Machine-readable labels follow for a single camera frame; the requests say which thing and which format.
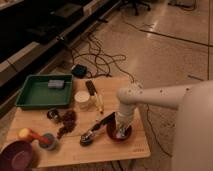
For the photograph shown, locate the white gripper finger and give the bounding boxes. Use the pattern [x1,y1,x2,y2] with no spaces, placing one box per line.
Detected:
[115,127,120,136]
[124,127,130,136]

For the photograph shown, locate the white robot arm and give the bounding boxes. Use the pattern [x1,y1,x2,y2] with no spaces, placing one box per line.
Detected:
[115,83,191,139]

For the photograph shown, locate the red bowl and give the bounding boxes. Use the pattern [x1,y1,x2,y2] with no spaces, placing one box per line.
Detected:
[106,121,132,141]

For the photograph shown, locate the purple bowl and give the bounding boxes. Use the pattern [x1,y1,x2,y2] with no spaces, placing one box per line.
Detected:
[0,140,33,171]

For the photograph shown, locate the white lidded jar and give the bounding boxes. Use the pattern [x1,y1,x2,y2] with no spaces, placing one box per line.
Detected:
[74,91,90,109]

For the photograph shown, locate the brown grape bunch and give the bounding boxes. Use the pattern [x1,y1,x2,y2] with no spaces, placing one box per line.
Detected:
[57,110,76,139]

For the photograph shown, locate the black brush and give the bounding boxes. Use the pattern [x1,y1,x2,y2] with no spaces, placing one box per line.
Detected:
[85,80,97,96]

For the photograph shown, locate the black power adapter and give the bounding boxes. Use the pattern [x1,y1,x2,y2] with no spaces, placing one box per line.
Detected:
[71,64,87,78]

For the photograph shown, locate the small dark metal cup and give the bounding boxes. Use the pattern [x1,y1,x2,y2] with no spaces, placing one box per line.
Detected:
[47,109,61,123]

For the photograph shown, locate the grey blue sponge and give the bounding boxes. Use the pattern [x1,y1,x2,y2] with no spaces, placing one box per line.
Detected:
[48,80,65,89]

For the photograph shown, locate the green plastic tray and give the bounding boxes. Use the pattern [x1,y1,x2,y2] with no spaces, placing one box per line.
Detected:
[15,74,73,110]

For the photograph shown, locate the yellow red toy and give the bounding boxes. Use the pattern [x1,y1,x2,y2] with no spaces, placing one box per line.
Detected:
[18,128,42,141]

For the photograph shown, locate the black office chair base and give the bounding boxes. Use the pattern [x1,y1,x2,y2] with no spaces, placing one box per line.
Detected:
[117,0,151,16]

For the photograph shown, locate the dark shelf unit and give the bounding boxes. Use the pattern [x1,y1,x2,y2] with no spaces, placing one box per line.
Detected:
[0,0,119,115]

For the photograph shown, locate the black handled pizza cutter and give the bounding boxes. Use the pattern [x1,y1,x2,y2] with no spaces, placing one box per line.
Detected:
[80,113,115,146]

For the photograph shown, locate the black floor cables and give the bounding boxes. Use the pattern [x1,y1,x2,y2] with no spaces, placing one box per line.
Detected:
[58,33,173,158]

